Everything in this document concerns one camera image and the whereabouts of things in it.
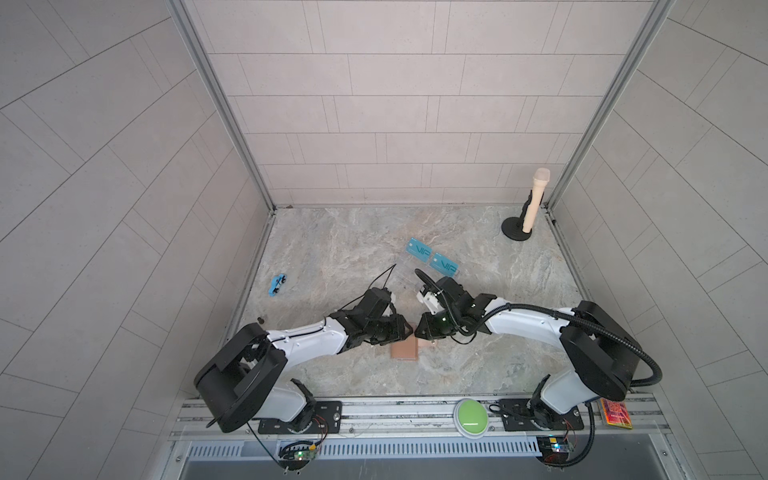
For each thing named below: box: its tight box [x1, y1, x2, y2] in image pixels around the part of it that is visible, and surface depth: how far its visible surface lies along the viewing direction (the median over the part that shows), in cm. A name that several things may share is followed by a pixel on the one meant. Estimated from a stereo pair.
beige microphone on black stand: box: [502, 167, 551, 241], surface depth 96 cm
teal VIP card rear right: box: [430, 252, 460, 278], surface depth 92 cm
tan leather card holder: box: [390, 332, 438, 361], surface depth 82 cm
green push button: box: [453, 398, 490, 439], surface depth 71 cm
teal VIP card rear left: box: [406, 237, 433, 262], surface depth 96 cm
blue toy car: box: [268, 273, 287, 297], surface depth 94 cm
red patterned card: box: [601, 398, 633, 430], surface depth 72 cm
